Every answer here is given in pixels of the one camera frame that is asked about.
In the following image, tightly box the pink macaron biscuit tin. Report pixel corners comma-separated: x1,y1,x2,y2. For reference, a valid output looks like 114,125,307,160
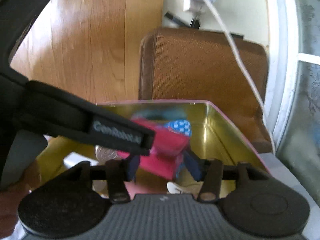
37,100,268,184

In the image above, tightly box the magenta pink box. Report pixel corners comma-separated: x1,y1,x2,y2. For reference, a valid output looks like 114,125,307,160
134,118,190,180

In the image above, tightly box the person's left hand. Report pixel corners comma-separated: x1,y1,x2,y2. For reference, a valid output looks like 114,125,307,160
1,161,41,238

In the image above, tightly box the silver coin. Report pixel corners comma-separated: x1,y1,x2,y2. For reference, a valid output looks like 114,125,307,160
95,145,121,163

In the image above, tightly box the blue polka dot bow headband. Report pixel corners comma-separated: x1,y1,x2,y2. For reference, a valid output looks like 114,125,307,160
163,119,192,137

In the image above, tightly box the wooden headboard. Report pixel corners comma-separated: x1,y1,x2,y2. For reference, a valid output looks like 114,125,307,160
11,0,163,103

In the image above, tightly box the brown chair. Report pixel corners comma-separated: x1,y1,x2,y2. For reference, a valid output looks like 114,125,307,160
139,28,272,153

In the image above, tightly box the window frame with curtain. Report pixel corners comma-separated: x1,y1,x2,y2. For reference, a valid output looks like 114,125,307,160
265,0,319,200

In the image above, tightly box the white charger cable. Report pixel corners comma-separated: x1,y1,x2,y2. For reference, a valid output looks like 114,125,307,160
159,0,276,155

